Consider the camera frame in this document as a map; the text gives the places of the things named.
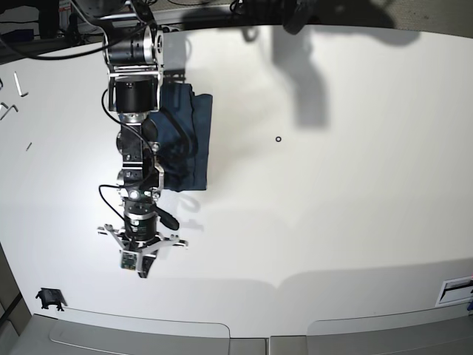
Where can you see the right grey chair back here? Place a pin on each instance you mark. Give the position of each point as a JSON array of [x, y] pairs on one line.
[[434, 331]]

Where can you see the blue T-shirt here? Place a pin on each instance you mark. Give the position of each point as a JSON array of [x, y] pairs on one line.
[[192, 140]]

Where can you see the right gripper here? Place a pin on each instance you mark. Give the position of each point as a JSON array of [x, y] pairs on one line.
[[142, 228]]

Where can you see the black plastic clip part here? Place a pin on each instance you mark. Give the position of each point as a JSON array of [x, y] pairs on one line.
[[51, 297]]

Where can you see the long silver hex key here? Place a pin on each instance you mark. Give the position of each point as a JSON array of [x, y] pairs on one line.
[[20, 91]]

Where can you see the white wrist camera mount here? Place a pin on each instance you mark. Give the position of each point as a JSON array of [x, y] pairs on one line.
[[131, 251]]

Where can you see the silver hex key pair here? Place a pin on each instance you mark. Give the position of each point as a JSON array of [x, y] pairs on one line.
[[5, 110]]

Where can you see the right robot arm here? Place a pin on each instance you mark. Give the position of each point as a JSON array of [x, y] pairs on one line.
[[133, 53]]

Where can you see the blue box in background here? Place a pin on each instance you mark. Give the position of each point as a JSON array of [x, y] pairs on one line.
[[19, 35]]

